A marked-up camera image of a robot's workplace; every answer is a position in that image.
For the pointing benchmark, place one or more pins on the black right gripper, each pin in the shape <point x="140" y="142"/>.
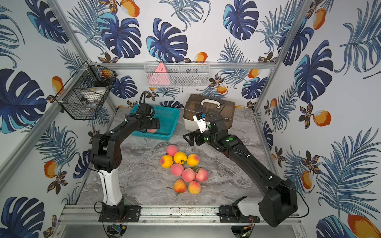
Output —
<point x="197" y="134"/>

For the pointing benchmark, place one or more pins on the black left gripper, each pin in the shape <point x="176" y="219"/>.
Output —
<point x="153" y="123"/>

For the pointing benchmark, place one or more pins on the teal plastic basket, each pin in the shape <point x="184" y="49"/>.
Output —
<point x="168" y="118"/>

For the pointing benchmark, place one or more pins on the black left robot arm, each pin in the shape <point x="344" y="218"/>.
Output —
<point x="106" y="157"/>

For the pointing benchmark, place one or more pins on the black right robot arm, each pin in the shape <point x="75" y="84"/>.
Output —
<point x="279" y="196"/>

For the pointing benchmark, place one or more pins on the yellow peach centre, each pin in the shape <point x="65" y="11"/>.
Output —
<point x="180" y="158"/>

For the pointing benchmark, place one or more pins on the pink peach top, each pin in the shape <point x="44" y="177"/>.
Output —
<point x="171" y="150"/>

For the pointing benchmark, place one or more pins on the pink triangle object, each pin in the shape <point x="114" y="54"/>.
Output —
<point x="160" y="77"/>

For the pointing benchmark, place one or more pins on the brown white storage box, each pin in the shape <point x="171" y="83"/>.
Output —
<point x="210" y="107"/>

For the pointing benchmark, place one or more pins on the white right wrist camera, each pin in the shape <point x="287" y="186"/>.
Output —
<point x="200" y="119"/>

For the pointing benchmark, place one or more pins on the clear wall shelf tray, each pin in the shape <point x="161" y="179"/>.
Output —
<point x="182" y="74"/>

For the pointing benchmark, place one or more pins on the white bowl in wire basket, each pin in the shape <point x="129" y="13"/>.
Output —
<point x="92" y="95"/>

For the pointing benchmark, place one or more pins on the black wire wall basket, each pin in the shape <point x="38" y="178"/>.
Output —
<point x="90" y="87"/>

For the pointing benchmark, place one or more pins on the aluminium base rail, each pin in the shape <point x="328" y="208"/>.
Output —
<point x="158" y="215"/>

